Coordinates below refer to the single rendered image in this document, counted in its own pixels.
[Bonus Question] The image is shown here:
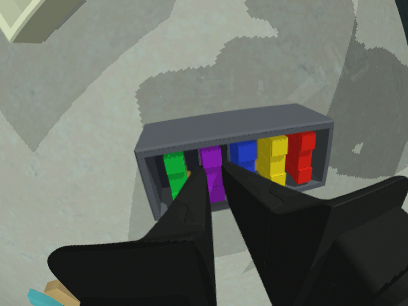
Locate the tan rectangular block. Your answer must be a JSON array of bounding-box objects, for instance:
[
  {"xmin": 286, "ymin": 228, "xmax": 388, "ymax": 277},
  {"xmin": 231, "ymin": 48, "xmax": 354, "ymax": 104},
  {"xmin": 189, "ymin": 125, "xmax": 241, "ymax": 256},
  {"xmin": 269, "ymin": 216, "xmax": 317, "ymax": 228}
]
[{"xmin": 44, "ymin": 280, "xmax": 80, "ymax": 306}]

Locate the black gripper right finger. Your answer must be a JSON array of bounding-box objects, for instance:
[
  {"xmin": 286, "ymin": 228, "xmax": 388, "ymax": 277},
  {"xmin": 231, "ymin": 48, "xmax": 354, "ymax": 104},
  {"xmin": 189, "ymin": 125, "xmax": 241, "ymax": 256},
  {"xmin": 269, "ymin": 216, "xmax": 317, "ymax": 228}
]
[{"xmin": 221, "ymin": 161, "xmax": 408, "ymax": 306}]

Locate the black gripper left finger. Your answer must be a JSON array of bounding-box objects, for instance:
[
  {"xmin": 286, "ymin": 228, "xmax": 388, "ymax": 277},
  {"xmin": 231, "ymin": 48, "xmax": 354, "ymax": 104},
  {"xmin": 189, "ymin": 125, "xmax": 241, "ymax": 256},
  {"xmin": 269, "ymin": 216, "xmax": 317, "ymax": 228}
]
[{"xmin": 47, "ymin": 165, "xmax": 217, "ymax": 306}]

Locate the teal rectangular block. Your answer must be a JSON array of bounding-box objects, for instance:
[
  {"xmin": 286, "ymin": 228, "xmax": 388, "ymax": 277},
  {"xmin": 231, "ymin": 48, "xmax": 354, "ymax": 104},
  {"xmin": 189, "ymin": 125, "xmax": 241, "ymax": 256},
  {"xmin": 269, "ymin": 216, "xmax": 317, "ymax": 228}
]
[{"xmin": 28, "ymin": 289, "xmax": 65, "ymax": 306}]

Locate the violet fuse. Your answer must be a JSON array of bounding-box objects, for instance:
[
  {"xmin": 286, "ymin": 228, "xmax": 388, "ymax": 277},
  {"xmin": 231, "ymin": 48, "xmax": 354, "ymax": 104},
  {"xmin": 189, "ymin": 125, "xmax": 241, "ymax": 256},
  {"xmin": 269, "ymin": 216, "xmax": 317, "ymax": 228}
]
[{"xmin": 199, "ymin": 145, "xmax": 225, "ymax": 202}]

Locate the beige open tray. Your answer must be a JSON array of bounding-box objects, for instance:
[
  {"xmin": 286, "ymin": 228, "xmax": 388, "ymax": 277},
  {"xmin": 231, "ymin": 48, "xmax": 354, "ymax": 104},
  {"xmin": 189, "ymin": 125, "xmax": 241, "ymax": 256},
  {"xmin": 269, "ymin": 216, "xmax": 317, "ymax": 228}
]
[{"xmin": 0, "ymin": 0, "xmax": 81, "ymax": 44}]

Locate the green fuse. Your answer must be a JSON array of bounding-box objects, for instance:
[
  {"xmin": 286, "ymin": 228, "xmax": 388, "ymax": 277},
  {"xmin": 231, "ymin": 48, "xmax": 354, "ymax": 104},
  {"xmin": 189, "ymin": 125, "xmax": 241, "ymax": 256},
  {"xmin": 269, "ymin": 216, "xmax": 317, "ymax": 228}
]
[{"xmin": 163, "ymin": 152, "xmax": 188, "ymax": 198}]

